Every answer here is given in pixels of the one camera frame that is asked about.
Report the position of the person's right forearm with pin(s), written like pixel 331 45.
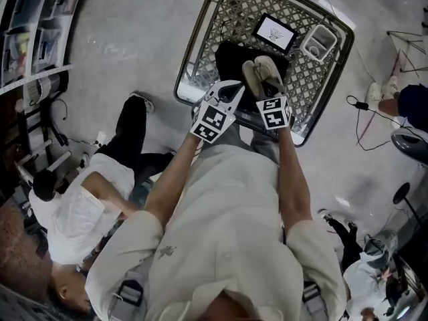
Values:
pixel 292 186

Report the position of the black framed tablet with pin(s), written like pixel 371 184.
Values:
pixel 275 33

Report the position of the black floor fan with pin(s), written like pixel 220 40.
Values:
pixel 401 192

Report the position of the black power adapter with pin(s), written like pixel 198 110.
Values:
pixel 361 106

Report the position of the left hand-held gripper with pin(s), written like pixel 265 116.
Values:
pixel 210 120

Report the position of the grey mesh waste basket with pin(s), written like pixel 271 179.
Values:
pixel 47 87

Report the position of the person's white shirt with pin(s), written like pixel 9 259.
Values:
pixel 220 229

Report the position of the white plastic container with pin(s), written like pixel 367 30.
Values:
pixel 319 43

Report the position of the white metal shelf unit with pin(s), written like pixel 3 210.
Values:
pixel 30 28

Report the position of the white desk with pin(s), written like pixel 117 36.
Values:
pixel 58 160

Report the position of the beige glasses case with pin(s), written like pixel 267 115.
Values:
pixel 252 79

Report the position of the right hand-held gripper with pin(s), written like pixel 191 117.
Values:
pixel 274 114

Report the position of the person's grey trousers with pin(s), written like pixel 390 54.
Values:
pixel 257 144

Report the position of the black metal stand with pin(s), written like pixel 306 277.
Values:
pixel 51 125

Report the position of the black cloth mat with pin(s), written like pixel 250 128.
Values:
pixel 230 62

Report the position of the person's left forearm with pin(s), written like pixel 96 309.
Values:
pixel 174 179

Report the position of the dark rattan coffee table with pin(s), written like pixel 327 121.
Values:
pixel 314 89

